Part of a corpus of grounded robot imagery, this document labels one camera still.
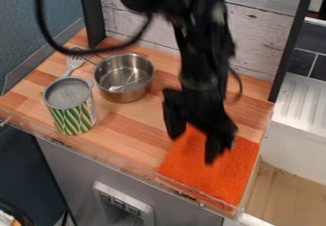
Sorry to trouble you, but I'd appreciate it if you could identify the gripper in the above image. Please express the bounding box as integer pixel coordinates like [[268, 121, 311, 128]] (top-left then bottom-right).
[[161, 76, 240, 166]]

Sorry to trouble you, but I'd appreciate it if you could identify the orange cloth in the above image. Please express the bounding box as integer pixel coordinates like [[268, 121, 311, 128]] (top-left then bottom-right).
[[156, 123, 261, 207]]

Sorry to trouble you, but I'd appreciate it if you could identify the silver pot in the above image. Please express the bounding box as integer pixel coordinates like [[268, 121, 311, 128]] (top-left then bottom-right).
[[92, 52, 157, 104]]

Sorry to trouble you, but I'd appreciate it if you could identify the green patterned can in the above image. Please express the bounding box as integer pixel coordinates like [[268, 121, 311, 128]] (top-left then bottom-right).
[[40, 75, 101, 136]]

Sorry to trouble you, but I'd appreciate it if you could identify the silver fork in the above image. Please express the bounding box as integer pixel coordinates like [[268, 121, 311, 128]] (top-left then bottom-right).
[[62, 54, 87, 79]]

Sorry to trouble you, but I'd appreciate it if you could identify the black post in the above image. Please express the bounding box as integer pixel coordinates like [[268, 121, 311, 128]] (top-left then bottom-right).
[[76, 0, 109, 49], [267, 0, 318, 104]]

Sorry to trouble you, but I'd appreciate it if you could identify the black cable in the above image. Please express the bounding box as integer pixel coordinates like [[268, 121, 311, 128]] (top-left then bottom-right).
[[32, 0, 154, 56]]

